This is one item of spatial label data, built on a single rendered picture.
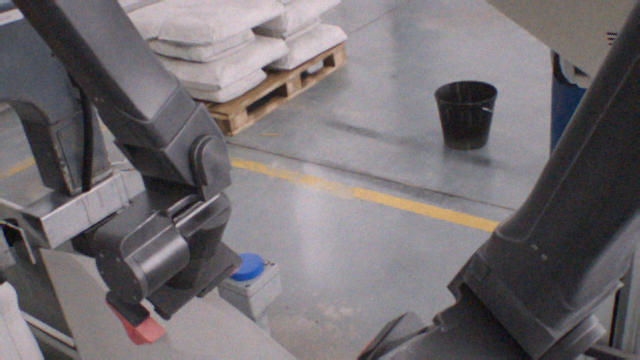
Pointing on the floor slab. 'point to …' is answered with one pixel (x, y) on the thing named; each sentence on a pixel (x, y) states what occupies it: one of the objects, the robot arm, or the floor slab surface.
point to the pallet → (281, 82)
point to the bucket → (466, 113)
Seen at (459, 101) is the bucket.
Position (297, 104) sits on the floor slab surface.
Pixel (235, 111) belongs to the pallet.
